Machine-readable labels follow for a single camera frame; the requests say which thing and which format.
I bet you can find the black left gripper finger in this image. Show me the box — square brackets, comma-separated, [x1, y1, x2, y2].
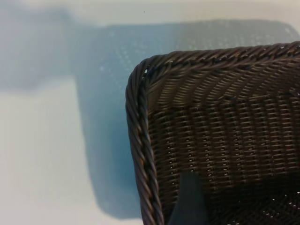
[167, 172, 210, 225]

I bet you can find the dark brown wicker basket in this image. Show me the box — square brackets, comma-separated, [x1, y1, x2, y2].
[125, 41, 300, 225]

